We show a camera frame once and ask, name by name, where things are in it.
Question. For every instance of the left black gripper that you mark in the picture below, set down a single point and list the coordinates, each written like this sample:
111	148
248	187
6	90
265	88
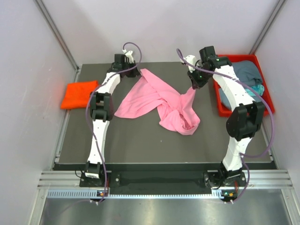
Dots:
134	72

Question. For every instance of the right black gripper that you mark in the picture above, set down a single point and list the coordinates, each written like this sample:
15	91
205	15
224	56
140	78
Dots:
196	84

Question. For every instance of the pink t-shirt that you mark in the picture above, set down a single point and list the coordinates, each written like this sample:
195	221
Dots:
174	109

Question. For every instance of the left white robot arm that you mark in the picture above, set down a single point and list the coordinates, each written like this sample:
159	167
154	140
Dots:
99	112

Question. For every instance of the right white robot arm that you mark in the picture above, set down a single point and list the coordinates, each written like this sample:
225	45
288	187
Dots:
244	121

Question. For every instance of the grey-blue t-shirt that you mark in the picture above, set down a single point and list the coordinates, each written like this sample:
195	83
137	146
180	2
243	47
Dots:
248	73

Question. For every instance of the folded orange t-shirt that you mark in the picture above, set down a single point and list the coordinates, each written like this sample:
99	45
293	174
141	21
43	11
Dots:
77	94

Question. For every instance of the teal t-shirt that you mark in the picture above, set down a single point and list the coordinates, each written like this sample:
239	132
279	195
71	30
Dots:
259	89

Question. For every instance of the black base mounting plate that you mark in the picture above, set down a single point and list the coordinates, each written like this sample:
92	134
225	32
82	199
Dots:
164	179

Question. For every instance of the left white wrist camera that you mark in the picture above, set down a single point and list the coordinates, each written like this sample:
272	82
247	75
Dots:
129	56

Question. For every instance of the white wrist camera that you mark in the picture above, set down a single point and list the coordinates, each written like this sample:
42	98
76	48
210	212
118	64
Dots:
129	56
191	59

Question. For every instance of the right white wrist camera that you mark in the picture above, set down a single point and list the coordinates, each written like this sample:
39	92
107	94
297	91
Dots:
191	59

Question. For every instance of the left corner aluminium post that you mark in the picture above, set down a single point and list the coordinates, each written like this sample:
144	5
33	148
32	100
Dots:
49	20

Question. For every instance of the corner aluminium post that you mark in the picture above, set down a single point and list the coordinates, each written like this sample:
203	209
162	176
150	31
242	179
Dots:
49	20
267	25

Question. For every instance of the right corner aluminium post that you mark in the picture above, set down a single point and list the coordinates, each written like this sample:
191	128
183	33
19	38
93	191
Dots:
267	25

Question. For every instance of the grey slotted cable duct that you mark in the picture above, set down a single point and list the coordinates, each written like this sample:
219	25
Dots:
95	194

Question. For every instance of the aluminium frame rail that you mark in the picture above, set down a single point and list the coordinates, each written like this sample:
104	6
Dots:
259	179

